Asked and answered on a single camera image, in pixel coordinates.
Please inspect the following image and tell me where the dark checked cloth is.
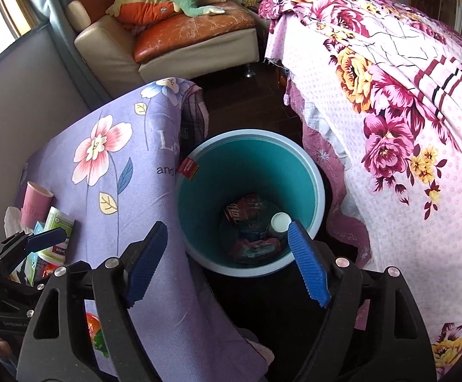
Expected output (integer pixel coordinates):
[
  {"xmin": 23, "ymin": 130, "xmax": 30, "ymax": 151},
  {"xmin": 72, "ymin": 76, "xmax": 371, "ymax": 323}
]
[{"xmin": 178, "ymin": 83, "xmax": 210, "ymax": 157}]

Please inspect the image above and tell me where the pink paper cup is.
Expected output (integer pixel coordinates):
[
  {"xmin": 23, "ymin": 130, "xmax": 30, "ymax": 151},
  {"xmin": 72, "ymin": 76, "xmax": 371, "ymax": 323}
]
[{"xmin": 20, "ymin": 181, "xmax": 54, "ymax": 228}]

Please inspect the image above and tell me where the crumpled red teal wrapper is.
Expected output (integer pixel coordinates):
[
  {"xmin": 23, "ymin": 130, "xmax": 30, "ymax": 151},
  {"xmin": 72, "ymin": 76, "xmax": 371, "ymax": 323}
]
[{"xmin": 227, "ymin": 234, "xmax": 291, "ymax": 265}]

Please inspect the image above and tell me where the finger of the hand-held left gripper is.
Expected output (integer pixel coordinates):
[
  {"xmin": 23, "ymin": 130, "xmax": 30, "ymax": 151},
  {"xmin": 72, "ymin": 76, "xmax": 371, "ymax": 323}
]
[{"xmin": 0, "ymin": 228, "xmax": 68, "ymax": 283}]

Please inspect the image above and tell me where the pink floral bedsheet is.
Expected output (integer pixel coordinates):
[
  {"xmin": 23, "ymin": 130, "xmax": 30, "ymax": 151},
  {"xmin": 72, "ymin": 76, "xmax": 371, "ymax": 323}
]
[{"xmin": 258, "ymin": 0, "xmax": 462, "ymax": 379}]

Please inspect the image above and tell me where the blue white carton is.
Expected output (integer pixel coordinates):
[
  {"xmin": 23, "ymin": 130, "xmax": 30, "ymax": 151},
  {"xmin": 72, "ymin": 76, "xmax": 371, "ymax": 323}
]
[{"xmin": 10, "ymin": 223, "xmax": 62, "ymax": 287}]

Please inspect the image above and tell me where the orange green snack packet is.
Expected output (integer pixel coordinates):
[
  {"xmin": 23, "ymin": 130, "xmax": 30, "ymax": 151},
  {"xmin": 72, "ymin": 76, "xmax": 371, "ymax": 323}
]
[{"xmin": 84, "ymin": 312, "xmax": 111, "ymax": 359}]

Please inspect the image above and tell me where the white capped bottle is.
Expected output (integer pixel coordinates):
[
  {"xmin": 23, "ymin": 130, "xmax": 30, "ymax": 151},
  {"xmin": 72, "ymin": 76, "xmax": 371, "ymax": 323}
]
[{"xmin": 267, "ymin": 212, "xmax": 294, "ymax": 243}]

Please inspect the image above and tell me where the green white paper cup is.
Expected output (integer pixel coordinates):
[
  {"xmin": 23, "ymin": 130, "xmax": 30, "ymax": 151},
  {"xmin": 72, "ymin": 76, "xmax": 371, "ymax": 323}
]
[{"xmin": 36, "ymin": 206, "xmax": 76, "ymax": 265}]

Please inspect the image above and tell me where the red snack wrapper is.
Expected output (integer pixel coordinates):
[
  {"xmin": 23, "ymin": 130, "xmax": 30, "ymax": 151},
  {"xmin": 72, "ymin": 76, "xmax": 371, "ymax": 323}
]
[{"xmin": 223, "ymin": 194, "xmax": 272, "ymax": 227}]

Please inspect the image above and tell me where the white tissue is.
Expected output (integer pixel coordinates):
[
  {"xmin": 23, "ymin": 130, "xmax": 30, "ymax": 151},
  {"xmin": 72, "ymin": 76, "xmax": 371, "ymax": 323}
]
[{"xmin": 3, "ymin": 206, "xmax": 33, "ymax": 244}]

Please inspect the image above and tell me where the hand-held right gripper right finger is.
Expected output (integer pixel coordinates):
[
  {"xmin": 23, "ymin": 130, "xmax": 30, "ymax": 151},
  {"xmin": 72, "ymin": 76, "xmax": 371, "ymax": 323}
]
[{"xmin": 287, "ymin": 219, "xmax": 438, "ymax": 382}]

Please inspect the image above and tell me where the purple floral cloth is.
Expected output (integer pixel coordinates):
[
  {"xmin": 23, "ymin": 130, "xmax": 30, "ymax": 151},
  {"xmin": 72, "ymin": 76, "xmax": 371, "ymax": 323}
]
[{"xmin": 14, "ymin": 77, "xmax": 275, "ymax": 382}]

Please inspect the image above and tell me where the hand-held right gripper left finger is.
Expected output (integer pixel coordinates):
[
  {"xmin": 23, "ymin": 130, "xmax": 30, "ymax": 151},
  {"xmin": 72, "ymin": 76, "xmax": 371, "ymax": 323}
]
[{"xmin": 16, "ymin": 221, "xmax": 169, "ymax": 382}]

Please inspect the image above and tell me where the orange cream printed pillow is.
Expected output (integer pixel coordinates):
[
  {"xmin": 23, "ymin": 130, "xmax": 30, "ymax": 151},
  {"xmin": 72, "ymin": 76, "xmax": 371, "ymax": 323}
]
[{"xmin": 106, "ymin": 0, "xmax": 185, "ymax": 25}]

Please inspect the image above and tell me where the beige leather sofa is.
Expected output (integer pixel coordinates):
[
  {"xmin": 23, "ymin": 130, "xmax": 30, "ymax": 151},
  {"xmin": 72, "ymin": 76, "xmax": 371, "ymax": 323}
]
[{"xmin": 66, "ymin": 0, "xmax": 260, "ymax": 86}]

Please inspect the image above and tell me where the orange leather seat cushion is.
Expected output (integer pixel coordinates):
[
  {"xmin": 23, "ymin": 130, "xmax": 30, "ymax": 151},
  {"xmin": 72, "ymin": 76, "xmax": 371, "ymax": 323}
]
[{"xmin": 133, "ymin": 2, "xmax": 256, "ymax": 63}]

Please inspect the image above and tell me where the teal plastic waste bin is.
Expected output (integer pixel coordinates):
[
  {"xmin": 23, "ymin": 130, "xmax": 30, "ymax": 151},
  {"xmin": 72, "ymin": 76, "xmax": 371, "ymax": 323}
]
[{"xmin": 174, "ymin": 129, "xmax": 327, "ymax": 277}]

